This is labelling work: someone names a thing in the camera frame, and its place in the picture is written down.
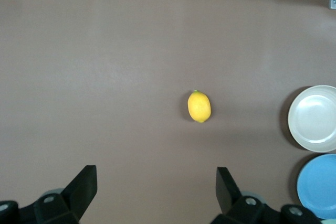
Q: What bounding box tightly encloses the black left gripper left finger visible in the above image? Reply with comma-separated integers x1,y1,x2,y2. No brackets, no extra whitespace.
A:
19,165,98,224

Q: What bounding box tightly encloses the yellow lemon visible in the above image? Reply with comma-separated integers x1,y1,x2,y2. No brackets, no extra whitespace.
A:
187,90,212,123

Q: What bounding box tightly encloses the brown table cover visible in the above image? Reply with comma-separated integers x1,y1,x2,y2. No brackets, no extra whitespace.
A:
0,0,336,224

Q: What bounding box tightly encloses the beige plate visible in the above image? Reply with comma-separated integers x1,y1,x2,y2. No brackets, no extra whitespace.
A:
288,84,336,153

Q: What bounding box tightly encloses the blue plate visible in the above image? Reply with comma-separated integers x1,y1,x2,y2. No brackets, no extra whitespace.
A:
296,154,336,220

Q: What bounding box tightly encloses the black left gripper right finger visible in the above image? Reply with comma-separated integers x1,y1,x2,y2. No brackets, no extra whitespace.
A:
209,167,281,224

